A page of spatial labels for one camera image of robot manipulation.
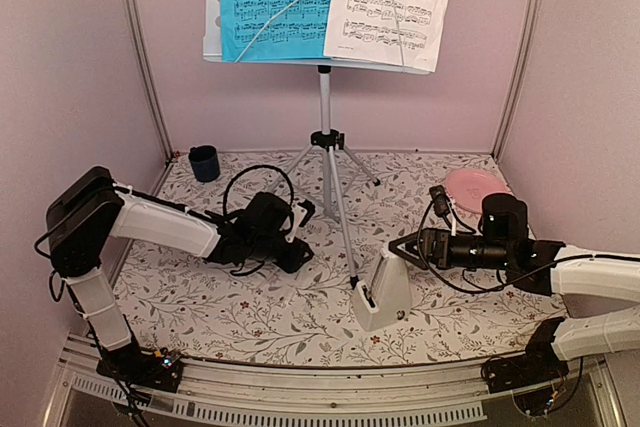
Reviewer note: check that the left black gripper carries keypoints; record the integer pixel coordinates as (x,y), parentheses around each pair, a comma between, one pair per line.
(293,261)

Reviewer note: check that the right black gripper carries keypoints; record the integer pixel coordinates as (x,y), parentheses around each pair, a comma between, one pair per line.
(429,237)

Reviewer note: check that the white metronome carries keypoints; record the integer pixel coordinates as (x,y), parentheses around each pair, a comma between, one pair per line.
(385,298)

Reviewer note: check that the light blue music stand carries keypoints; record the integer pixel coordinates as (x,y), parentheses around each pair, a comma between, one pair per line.
(327,139)

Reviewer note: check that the white sheet music page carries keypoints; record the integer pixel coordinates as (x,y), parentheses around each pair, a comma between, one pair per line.
(402,33)

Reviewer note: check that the blue sheet music page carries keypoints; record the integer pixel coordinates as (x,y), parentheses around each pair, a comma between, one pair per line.
(270,30)

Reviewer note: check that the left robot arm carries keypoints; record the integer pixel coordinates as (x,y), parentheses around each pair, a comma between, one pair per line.
(96,208)

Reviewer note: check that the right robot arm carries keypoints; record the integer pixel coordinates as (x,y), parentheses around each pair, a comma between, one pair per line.
(541,267)

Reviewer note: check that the pink plate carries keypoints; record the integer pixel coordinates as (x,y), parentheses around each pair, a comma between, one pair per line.
(469,186)

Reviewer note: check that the dark blue cup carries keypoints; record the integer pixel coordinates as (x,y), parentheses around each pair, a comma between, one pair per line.
(204,163)

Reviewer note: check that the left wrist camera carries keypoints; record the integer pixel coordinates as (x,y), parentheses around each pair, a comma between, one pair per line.
(302,213)

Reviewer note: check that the front aluminium rail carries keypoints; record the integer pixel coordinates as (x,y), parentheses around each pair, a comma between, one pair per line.
(233,393)

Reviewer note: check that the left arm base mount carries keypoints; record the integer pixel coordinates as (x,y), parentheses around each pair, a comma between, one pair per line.
(161,370)

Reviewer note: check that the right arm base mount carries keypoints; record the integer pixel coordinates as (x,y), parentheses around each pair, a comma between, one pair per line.
(529,368)

